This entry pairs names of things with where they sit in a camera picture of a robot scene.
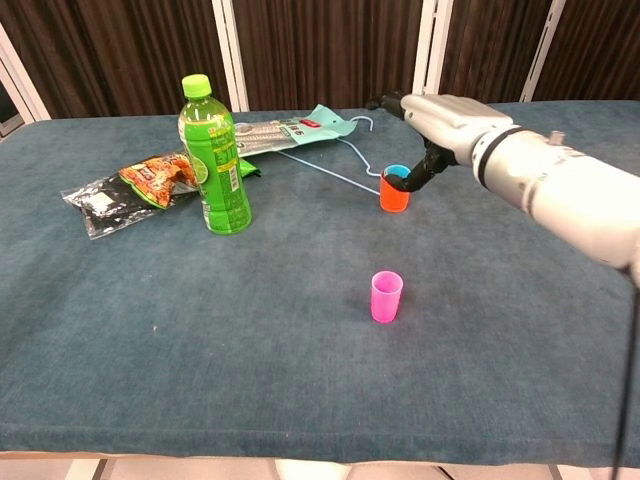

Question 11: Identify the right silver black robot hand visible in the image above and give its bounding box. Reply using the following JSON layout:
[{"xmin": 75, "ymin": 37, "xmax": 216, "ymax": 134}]
[{"xmin": 364, "ymin": 91, "xmax": 516, "ymax": 194}]

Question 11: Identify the pink plastic cup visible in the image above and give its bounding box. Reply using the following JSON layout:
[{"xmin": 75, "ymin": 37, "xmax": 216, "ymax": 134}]
[{"xmin": 370, "ymin": 270, "xmax": 404, "ymax": 324}]

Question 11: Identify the orange plastic cup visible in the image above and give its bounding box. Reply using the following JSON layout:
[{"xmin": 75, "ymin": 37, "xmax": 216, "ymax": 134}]
[{"xmin": 378, "ymin": 167, "xmax": 412, "ymax": 214}]

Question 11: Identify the teal scrubber package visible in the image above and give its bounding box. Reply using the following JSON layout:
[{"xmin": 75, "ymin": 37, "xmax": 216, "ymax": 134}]
[{"xmin": 232, "ymin": 103, "xmax": 357, "ymax": 159}]

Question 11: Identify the green drink bottle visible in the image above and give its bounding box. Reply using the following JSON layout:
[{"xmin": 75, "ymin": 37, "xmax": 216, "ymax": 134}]
[{"xmin": 178, "ymin": 73, "xmax": 254, "ymax": 235}]

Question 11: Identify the orange green snack bag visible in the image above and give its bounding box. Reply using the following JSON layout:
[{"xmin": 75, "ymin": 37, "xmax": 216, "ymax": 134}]
[{"xmin": 118, "ymin": 152, "xmax": 262, "ymax": 210}]

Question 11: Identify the teal table cover cloth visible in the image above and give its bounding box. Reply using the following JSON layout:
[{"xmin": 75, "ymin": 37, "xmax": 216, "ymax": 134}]
[{"xmin": 0, "ymin": 99, "xmax": 640, "ymax": 469}]

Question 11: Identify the clear bag with black item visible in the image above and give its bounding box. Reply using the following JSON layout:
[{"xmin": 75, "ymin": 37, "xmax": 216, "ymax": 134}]
[{"xmin": 60, "ymin": 172, "xmax": 174, "ymax": 241}]

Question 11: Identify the white partition post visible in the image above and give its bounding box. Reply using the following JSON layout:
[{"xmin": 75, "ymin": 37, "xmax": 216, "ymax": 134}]
[
  {"xmin": 519, "ymin": 0, "xmax": 572, "ymax": 104},
  {"xmin": 410, "ymin": 0, "xmax": 454, "ymax": 107},
  {"xmin": 210, "ymin": 0, "xmax": 250, "ymax": 113},
  {"xmin": 0, "ymin": 22, "xmax": 52, "ymax": 122}
]

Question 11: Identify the light blue wire hanger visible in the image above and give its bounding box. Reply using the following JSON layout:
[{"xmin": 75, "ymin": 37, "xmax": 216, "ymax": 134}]
[{"xmin": 277, "ymin": 115, "xmax": 384, "ymax": 196}]

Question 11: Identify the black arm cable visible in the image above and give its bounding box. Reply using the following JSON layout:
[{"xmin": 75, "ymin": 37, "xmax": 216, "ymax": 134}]
[{"xmin": 610, "ymin": 269, "xmax": 640, "ymax": 480}]

